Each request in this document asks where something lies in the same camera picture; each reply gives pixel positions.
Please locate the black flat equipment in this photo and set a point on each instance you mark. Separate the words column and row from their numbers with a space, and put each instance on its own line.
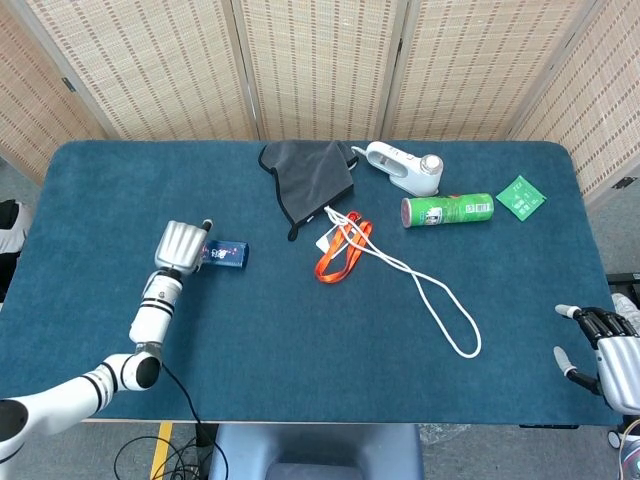
column 625, row 279

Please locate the grey cloth with black trim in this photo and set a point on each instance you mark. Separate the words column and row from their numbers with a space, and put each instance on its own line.
column 310, row 180

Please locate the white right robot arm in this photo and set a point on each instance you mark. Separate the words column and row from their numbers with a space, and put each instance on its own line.
column 631, row 450

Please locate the blue glasses case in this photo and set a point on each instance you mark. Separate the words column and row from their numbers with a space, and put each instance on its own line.
column 230, row 255

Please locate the white and black object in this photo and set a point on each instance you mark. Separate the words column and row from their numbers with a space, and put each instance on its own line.
column 15, row 235

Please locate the white handheld garment steamer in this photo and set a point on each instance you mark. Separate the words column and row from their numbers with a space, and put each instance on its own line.
column 400, row 170

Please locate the woven bamboo folding screen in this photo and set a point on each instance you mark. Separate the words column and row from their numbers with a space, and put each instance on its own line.
column 320, row 70

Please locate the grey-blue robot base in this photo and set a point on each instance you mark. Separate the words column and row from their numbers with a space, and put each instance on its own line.
column 315, row 450

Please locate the blue table mat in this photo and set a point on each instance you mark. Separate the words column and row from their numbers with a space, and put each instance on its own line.
column 320, row 360

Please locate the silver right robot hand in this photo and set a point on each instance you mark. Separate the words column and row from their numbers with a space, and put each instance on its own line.
column 622, row 372

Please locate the green chips can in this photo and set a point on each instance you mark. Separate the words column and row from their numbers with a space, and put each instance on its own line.
column 450, row 210

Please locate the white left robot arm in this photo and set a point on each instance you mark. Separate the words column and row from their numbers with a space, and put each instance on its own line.
column 152, row 315

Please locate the white sneaker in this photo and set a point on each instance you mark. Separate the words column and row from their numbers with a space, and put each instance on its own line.
column 625, row 305

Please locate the black table leg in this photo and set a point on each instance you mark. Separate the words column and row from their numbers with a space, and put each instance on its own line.
column 205, row 435

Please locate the white badge card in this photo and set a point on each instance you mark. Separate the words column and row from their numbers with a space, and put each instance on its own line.
column 324, row 242

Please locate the green foil sachet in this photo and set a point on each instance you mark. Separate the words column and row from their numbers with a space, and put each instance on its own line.
column 520, row 199

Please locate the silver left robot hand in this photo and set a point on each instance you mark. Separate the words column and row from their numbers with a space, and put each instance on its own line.
column 180, row 247

